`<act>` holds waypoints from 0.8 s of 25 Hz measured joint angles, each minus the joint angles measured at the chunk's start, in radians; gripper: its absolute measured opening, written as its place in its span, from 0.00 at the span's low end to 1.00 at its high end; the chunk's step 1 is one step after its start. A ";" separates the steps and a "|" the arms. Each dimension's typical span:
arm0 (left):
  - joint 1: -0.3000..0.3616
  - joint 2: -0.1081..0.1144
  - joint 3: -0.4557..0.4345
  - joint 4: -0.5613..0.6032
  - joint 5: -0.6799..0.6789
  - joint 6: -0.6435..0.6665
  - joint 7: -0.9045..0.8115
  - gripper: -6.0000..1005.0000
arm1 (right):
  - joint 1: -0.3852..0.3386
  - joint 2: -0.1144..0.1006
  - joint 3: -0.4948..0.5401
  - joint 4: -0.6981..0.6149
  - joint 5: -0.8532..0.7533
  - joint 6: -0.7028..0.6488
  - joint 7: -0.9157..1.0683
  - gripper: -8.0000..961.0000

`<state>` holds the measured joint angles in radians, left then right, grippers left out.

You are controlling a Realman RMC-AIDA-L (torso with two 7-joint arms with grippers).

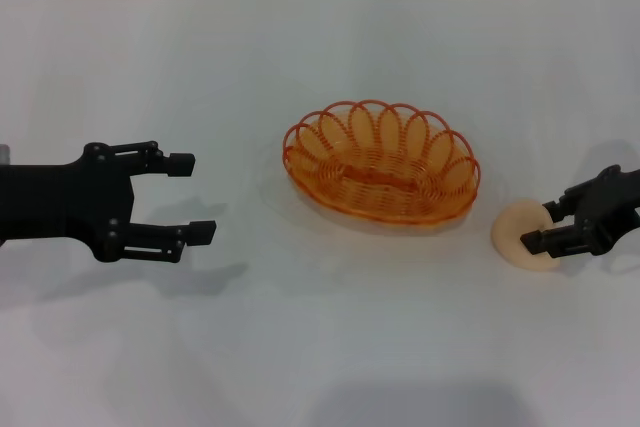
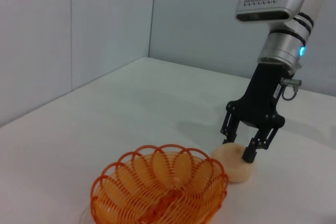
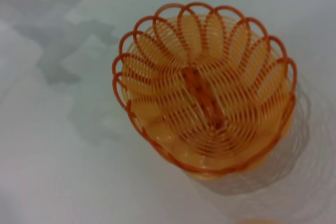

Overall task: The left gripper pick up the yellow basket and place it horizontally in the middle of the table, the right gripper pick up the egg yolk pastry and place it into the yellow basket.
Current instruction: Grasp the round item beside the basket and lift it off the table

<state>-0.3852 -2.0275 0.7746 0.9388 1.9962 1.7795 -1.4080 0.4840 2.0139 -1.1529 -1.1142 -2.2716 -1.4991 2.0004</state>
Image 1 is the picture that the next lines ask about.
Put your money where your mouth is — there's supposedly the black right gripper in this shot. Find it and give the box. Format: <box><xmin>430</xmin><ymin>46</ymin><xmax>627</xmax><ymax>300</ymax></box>
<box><xmin>520</xmin><ymin>164</ymin><xmax>640</xmax><ymax>262</ymax></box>

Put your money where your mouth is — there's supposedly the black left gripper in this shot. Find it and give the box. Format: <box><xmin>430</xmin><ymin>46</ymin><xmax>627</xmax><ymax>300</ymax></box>
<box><xmin>0</xmin><ymin>140</ymin><xmax>218</xmax><ymax>265</ymax></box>

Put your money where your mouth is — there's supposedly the beige round bread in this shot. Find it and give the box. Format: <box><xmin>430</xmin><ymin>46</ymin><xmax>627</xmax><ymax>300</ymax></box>
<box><xmin>490</xmin><ymin>197</ymin><xmax>562</xmax><ymax>272</ymax></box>

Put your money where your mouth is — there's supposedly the orange wire basket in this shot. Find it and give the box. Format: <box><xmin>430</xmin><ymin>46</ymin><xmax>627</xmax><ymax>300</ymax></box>
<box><xmin>282</xmin><ymin>98</ymin><xmax>483</xmax><ymax>236</ymax></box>

